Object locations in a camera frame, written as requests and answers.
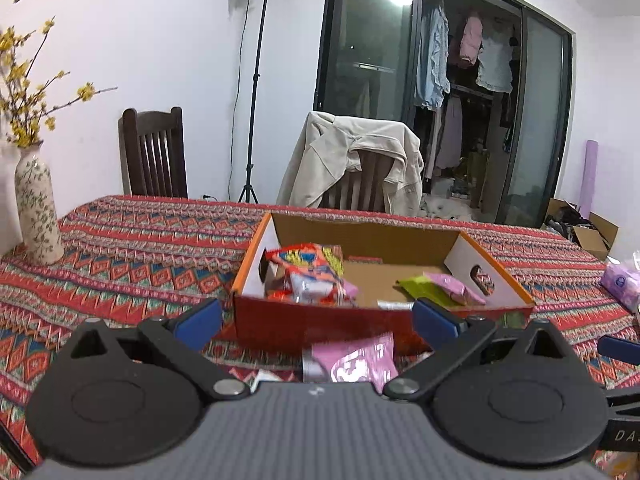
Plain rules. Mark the white floral vase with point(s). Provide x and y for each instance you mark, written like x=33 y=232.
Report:
x=37 y=210

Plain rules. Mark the orange cardboard box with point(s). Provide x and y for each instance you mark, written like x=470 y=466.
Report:
x=320 y=327

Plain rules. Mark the dark wooden chair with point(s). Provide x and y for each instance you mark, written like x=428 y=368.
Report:
x=127 y=160

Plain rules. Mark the hanging lilac clothes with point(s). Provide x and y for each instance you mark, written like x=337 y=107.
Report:
x=452 y=135

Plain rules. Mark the pink snack packet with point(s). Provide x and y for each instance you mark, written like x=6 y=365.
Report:
x=450 y=285
x=360 y=360

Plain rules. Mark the yellow flower branches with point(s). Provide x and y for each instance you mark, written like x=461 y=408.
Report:
x=22 y=132

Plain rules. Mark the orange colourful snack packet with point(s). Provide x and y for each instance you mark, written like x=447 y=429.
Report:
x=305 y=257

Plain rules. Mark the purple tissue pack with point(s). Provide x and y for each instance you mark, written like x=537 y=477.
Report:
x=622 y=282

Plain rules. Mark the brown cardboard box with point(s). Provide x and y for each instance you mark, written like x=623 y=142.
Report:
x=592 y=242

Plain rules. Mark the hanging white top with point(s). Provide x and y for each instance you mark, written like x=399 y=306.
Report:
x=495 y=65

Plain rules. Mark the hanging blue denim shirt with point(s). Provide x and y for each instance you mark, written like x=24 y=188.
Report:
x=432 y=60

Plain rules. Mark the green snack packet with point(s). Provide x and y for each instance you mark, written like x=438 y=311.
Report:
x=417 y=287

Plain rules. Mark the red and white snack packet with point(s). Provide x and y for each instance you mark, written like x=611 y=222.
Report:
x=320 y=287

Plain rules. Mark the hanging pink garment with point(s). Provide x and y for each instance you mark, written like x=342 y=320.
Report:
x=470 y=40

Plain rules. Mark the wardrobe with hanging clothes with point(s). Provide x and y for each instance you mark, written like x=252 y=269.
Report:
x=370 y=35

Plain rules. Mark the purple rolled yoga mat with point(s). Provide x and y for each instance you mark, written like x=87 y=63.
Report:
x=588 y=175

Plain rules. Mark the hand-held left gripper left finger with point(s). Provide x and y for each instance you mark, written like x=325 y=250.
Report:
x=200 y=322

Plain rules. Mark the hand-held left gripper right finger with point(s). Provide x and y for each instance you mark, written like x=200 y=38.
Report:
x=435 y=321

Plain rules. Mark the wooden chair under jacket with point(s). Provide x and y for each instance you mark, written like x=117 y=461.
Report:
x=365 y=185

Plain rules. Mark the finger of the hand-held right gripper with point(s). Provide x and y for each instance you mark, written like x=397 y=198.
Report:
x=620 y=350

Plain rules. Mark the beige jacket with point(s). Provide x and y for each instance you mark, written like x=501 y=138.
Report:
x=325 y=160

